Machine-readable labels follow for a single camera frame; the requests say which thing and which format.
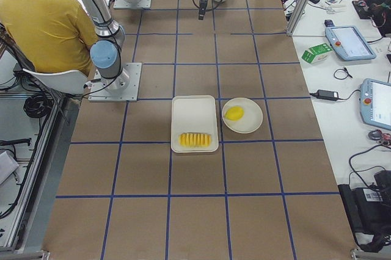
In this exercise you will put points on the yellow lemon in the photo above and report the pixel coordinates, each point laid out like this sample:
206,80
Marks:
234,113

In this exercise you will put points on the cream rectangular tray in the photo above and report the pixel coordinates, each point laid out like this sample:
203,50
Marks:
195,113

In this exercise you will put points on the green white carton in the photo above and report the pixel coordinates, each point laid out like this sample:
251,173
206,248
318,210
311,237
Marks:
316,53

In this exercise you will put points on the cream round plate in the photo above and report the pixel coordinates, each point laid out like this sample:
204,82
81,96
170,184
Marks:
252,119

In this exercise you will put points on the sliced yellow fruit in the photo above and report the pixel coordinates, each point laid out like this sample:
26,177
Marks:
194,139

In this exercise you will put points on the far teach pendant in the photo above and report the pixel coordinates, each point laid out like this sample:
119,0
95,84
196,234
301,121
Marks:
348,43

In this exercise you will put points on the teach pendant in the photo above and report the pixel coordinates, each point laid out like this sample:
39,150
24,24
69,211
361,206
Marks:
375,103
348,43

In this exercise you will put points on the black power adapter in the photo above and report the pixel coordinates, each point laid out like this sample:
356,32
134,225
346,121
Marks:
327,95

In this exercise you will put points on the white chair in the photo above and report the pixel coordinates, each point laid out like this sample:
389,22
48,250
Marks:
71,82

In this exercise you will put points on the person in yellow shirt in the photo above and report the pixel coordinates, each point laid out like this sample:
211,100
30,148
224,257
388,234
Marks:
55,35

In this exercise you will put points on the near teach pendant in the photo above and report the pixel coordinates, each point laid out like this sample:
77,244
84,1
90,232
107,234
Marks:
375,103

